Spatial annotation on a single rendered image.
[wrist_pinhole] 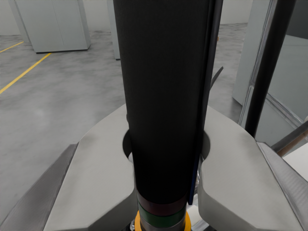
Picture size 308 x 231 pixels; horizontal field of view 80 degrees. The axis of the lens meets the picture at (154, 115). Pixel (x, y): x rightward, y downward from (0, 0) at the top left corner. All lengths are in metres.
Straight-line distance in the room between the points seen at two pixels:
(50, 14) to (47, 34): 0.65
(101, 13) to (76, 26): 5.12
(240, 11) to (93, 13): 8.93
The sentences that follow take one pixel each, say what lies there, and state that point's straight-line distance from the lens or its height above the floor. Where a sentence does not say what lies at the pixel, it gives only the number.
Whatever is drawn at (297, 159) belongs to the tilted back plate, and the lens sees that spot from 0.56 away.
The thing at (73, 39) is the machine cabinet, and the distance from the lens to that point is 7.48.
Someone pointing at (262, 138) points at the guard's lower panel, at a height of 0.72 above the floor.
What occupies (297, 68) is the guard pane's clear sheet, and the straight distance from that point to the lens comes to 1.24.
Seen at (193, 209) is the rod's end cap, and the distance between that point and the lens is 0.20.
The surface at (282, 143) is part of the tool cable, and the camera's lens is 0.29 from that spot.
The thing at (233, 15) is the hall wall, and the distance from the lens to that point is 14.16.
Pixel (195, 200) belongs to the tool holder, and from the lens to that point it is 0.21.
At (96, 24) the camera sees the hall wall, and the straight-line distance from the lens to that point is 12.44.
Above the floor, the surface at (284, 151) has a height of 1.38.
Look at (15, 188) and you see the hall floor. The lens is 2.40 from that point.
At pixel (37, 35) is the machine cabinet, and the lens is 7.81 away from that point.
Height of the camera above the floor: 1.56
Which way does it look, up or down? 33 degrees down
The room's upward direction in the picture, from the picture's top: 2 degrees counter-clockwise
